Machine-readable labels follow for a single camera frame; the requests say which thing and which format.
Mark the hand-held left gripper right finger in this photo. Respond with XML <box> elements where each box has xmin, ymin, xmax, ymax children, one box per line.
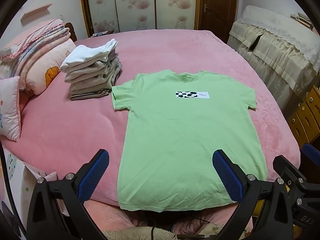
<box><xmin>212</xmin><ymin>149</ymin><xmax>294</xmax><ymax>240</ymax></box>

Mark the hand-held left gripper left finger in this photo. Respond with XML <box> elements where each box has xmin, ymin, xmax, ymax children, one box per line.
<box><xmin>26</xmin><ymin>149</ymin><xmax>110</xmax><ymax>240</ymax></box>

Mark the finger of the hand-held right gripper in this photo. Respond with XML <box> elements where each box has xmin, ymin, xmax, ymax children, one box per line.
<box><xmin>301</xmin><ymin>143</ymin><xmax>320</xmax><ymax>165</ymax></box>
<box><xmin>272</xmin><ymin>155</ymin><xmax>307</xmax><ymax>186</ymax></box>

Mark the green t-shirt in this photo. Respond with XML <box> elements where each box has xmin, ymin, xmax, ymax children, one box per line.
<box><xmin>111</xmin><ymin>70</ymin><xmax>268</xmax><ymax>212</ymax></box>

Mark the stack of folded clothes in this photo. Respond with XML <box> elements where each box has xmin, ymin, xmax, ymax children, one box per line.
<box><xmin>59</xmin><ymin>38</ymin><xmax>123</xmax><ymax>101</ymax></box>

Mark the yellow wooden drawer cabinet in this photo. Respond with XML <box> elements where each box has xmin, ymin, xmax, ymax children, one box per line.
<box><xmin>287</xmin><ymin>85</ymin><xmax>320</xmax><ymax>150</ymax></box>

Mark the pink bed blanket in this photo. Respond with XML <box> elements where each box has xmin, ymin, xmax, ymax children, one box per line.
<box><xmin>2</xmin><ymin>29</ymin><xmax>300</xmax><ymax>233</ymax></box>

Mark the person's beige fleece clothing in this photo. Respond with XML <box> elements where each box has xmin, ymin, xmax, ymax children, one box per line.
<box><xmin>102</xmin><ymin>226</ymin><xmax>220</xmax><ymax>240</ymax></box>

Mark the white dotted bag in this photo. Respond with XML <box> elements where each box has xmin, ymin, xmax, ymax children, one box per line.
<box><xmin>0</xmin><ymin>150</ymin><xmax>47</xmax><ymax>233</ymax></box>

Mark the cream lace furniture cover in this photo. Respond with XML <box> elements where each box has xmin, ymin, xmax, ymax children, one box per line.
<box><xmin>227</xmin><ymin>5</ymin><xmax>320</xmax><ymax>105</ymax></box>

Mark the pink embroidered cushion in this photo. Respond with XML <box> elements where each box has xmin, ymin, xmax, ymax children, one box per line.
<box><xmin>0</xmin><ymin>76</ymin><xmax>22</xmax><ymax>143</ymax></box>

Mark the pink pillow orange cartoon print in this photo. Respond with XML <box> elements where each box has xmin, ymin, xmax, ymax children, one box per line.
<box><xmin>24</xmin><ymin>39</ymin><xmax>77</xmax><ymax>96</ymax></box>

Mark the stack of books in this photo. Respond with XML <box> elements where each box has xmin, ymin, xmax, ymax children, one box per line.
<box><xmin>290</xmin><ymin>12</ymin><xmax>314</xmax><ymax>29</ymax></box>

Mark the small printed box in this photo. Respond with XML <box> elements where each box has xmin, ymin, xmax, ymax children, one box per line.
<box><xmin>91</xmin><ymin>30</ymin><xmax>114</xmax><ymax>37</ymax></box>

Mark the dark wooden headboard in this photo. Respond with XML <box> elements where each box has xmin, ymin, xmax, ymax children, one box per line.
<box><xmin>65</xmin><ymin>22</ymin><xmax>78</xmax><ymax>43</ymax></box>

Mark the folded pink blanket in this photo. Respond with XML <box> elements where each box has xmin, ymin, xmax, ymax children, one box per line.
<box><xmin>0</xmin><ymin>17</ymin><xmax>66</xmax><ymax>62</ymax></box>

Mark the dark wooden door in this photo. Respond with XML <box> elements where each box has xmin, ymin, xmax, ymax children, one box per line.
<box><xmin>202</xmin><ymin>0</ymin><xmax>238</xmax><ymax>43</ymax></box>

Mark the wardrobe with floral sliding doors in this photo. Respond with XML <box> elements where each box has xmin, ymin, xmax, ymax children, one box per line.
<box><xmin>79</xmin><ymin>0</ymin><xmax>204</xmax><ymax>37</ymax></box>

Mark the black cable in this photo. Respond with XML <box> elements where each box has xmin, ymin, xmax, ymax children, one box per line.
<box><xmin>0</xmin><ymin>145</ymin><xmax>25</xmax><ymax>233</ymax></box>

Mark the pink wall shelf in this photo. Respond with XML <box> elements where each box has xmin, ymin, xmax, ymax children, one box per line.
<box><xmin>20</xmin><ymin>3</ymin><xmax>53</xmax><ymax>20</ymax></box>

